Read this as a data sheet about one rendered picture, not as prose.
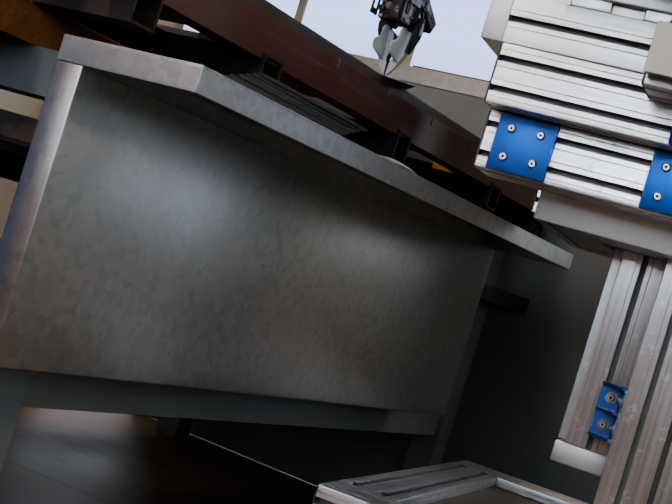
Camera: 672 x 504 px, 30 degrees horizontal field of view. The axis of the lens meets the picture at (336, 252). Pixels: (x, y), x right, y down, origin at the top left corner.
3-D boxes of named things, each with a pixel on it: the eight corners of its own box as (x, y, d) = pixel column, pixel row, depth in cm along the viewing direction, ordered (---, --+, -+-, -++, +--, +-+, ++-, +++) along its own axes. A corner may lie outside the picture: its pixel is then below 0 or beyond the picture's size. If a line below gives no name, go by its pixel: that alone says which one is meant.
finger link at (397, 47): (373, 67, 234) (388, 20, 234) (387, 76, 240) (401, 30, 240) (388, 70, 233) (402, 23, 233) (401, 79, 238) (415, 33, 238)
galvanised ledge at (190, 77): (56, 58, 141) (64, 33, 141) (477, 244, 255) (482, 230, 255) (195, 92, 131) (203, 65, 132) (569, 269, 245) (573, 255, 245)
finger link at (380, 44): (359, 64, 236) (374, 17, 236) (373, 73, 241) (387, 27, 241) (373, 67, 234) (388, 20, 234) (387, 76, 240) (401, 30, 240)
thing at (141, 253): (-37, 356, 141) (56, 58, 141) (427, 409, 254) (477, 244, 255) (-12, 366, 139) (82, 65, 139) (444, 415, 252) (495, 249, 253)
